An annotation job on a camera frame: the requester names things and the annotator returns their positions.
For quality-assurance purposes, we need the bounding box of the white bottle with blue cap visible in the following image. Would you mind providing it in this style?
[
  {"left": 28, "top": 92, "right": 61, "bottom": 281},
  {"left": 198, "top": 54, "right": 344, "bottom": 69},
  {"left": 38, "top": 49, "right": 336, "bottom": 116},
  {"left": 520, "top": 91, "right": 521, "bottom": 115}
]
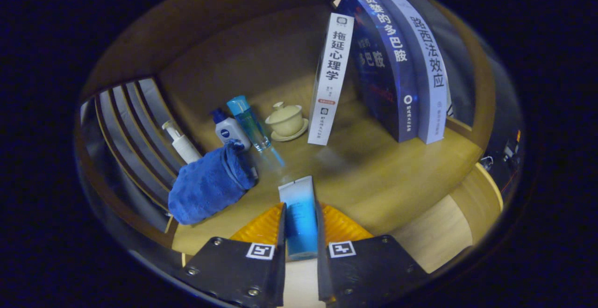
[{"left": 210, "top": 108, "right": 252, "bottom": 150}]

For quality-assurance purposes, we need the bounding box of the rolled blue towel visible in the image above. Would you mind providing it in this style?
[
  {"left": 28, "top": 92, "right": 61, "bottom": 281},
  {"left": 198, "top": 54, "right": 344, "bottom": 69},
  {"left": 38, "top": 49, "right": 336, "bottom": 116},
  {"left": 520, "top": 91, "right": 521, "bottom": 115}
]
[{"left": 168, "top": 140, "right": 257, "bottom": 225}]

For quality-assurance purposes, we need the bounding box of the clear blue bottle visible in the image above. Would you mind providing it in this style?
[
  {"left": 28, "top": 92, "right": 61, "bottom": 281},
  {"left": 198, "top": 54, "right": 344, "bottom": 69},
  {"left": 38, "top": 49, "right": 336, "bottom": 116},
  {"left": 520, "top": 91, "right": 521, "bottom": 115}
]
[{"left": 227, "top": 95, "right": 271, "bottom": 153}]

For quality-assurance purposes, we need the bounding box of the cream lidded teacup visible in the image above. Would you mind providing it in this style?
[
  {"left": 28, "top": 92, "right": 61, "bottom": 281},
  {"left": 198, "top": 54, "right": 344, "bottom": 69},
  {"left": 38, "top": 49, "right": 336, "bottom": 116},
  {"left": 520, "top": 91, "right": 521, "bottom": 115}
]
[{"left": 265, "top": 101, "right": 309, "bottom": 142}]

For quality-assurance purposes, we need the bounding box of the wooden cabinet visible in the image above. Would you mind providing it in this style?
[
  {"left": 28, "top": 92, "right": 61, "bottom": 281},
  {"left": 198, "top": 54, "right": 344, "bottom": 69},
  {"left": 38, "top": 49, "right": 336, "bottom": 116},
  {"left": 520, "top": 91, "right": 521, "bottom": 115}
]
[{"left": 75, "top": 0, "right": 510, "bottom": 276}]

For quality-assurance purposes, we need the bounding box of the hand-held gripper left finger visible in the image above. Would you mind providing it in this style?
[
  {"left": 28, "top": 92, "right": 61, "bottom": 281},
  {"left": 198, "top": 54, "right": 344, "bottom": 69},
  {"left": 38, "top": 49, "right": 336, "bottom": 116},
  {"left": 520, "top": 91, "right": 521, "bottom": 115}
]
[{"left": 180, "top": 202, "right": 286, "bottom": 308}]

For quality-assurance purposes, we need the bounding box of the dark blue book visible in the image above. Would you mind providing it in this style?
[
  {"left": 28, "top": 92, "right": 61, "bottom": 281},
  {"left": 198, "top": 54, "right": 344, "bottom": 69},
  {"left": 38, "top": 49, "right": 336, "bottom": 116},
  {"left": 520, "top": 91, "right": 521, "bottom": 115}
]
[{"left": 336, "top": 0, "right": 419, "bottom": 143}]

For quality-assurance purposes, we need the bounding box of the wooden countertop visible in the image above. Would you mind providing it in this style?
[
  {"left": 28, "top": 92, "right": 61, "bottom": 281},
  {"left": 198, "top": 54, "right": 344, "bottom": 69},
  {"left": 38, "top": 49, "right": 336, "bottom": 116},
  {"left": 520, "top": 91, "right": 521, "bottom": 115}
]
[{"left": 171, "top": 72, "right": 484, "bottom": 257}]

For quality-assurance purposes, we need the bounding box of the blue squeeze tube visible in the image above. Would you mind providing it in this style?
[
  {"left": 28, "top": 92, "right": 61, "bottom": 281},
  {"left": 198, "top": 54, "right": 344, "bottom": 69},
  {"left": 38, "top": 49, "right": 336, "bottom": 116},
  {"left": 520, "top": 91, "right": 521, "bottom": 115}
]
[{"left": 278, "top": 175, "right": 319, "bottom": 261}]

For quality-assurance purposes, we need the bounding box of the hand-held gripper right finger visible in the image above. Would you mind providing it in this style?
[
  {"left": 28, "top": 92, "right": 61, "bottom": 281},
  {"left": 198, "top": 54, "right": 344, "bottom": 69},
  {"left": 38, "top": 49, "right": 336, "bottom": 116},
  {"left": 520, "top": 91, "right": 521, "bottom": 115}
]
[{"left": 316, "top": 201, "right": 430, "bottom": 305}]

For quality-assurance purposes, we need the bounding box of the white book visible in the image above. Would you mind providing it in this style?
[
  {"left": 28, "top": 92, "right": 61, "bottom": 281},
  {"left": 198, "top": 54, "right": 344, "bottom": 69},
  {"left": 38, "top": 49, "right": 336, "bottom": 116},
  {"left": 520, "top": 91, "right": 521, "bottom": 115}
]
[{"left": 307, "top": 13, "right": 355, "bottom": 146}]

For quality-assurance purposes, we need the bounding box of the light purple book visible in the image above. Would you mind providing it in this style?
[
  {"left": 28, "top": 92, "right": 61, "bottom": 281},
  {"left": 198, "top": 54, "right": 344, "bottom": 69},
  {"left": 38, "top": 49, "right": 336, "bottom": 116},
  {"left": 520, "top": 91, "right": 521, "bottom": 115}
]
[{"left": 381, "top": 0, "right": 450, "bottom": 144}]

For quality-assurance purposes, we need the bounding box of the white pump bottle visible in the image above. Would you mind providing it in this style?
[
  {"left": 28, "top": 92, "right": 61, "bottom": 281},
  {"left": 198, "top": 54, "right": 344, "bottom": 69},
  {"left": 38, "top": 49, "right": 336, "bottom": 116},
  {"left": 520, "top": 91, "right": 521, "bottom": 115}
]
[{"left": 162, "top": 121, "right": 202, "bottom": 164}]

